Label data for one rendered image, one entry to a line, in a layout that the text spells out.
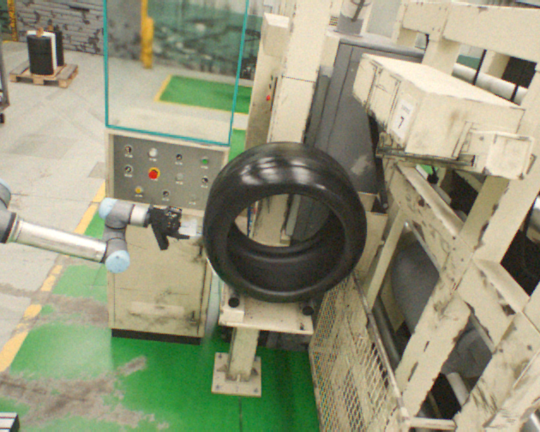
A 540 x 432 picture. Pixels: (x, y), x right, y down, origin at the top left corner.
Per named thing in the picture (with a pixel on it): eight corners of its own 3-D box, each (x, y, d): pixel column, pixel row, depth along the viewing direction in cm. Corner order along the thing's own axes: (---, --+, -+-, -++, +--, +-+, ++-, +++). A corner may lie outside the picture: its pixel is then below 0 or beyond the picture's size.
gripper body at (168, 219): (181, 219, 139) (145, 211, 137) (176, 239, 143) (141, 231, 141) (184, 208, 146) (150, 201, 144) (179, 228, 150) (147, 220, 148)
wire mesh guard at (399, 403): (308, 348, 218) (341, 239, 184) (311, 348, 218) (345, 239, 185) (338, 549, 139) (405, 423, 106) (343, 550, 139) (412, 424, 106)
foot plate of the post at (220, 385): (215, 353, 241) (216, 349, 239) (260, 357, 244) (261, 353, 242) (211, 393, 218) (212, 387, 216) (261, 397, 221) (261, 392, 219)
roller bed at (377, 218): (329, 244, 198) (345, 189, 183) (358, 248, 199) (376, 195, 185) (336, 268, 180) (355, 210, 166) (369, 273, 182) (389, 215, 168)
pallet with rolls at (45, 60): (29, 66, 731) (25, 20, 694) (78, 72, 754) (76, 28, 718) (9, 82, 631) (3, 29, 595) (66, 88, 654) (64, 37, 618)
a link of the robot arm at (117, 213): (103, 213, 146) (105, 192, 142) (134, 220, 148) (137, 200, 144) (95, 223, 139) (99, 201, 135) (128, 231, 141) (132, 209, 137)
